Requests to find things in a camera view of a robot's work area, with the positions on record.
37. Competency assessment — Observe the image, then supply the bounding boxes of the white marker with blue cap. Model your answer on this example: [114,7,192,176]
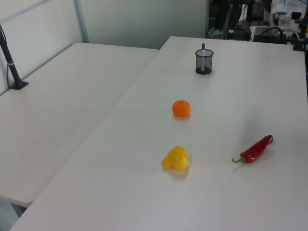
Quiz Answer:
[201,43,206,73]

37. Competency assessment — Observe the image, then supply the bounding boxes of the orange mandarin fruit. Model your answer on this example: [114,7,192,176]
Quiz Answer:
[171,99,191,118]

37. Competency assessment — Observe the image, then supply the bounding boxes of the black mesh pen cup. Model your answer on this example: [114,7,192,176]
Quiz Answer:
[195,49,215,75]

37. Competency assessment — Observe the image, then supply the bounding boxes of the white shoe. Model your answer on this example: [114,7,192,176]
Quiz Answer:
[207,27,225,37]

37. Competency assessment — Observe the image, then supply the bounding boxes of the red chili pepper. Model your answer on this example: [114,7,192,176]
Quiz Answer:
[231,134,274,165]

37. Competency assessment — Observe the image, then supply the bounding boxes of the black equipment block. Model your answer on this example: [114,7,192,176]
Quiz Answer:
[233,23,251,41]

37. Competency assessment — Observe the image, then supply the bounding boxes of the clear glass jar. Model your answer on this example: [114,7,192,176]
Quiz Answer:
[277,14,291,26]

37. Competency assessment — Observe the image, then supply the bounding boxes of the grey partition corner post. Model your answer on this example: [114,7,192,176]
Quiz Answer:
[73,0,90,44]

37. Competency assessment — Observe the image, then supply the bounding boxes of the black box with cables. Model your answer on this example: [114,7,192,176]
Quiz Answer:
[253,26,288,45]

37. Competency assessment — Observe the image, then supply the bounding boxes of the black camera pole with base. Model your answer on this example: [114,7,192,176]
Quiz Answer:
[0,24,29,90]

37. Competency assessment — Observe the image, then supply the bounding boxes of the black camera stand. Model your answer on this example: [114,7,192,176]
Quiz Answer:
[292,8,308,51]

